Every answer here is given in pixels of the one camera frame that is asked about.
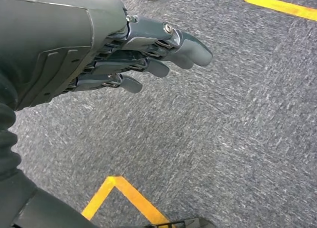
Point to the black robot foot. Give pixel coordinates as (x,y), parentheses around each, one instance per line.
(193,224)

